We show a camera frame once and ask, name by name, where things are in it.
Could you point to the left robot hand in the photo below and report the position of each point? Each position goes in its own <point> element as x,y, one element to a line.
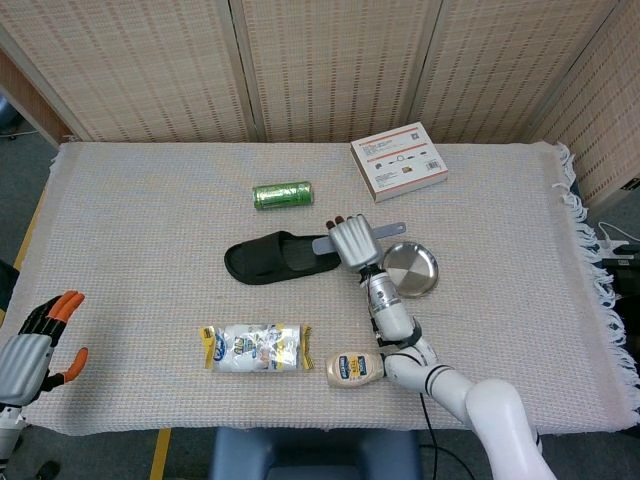
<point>27,355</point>

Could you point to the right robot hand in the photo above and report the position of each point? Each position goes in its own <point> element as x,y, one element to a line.
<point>352,242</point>

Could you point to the grey spatula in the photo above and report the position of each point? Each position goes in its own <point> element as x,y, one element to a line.
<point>385,231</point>

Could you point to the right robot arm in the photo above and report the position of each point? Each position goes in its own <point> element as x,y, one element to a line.
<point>440,380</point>

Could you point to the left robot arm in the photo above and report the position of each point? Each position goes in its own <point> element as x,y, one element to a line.
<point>7,430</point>

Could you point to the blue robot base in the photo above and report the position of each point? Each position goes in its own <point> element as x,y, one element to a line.
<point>315,455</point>

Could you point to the round metal plate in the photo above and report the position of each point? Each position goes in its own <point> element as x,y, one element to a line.
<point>412,270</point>

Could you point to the black slipper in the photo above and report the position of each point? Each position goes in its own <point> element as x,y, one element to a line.
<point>280,257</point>

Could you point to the green drink can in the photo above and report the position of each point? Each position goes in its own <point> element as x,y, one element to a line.
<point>282,195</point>

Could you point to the white cardboard box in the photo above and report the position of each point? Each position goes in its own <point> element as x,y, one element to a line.
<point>398,161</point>

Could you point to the mayonnaise squeeze bottle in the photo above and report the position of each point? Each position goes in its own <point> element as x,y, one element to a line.
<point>350,369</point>

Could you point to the white yellow snack bag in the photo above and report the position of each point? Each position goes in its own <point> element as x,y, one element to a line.
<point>255,347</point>

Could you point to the beige woven table cloth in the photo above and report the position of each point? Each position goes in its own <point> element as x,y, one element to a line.
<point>150,250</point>

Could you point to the woven folding screen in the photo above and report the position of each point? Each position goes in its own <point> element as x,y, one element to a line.
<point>320,70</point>

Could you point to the white power strip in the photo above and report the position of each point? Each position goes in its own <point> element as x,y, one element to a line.
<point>612,242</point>

